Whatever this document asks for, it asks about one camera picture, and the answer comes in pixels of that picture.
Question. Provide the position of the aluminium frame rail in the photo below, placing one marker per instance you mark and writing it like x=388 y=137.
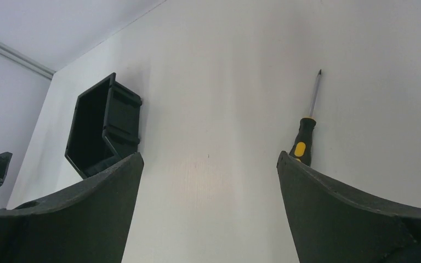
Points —
x=24 y=61

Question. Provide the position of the black yellow screwdriver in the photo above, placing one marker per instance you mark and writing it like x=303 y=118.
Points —
x=302 y=147

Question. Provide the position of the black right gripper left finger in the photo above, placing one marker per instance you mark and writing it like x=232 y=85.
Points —
x=86 y=222

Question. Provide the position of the black plastic bin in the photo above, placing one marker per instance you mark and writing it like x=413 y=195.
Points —
x=105 y=127

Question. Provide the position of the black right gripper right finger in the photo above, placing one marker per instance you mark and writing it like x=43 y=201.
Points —
x=331 y=221

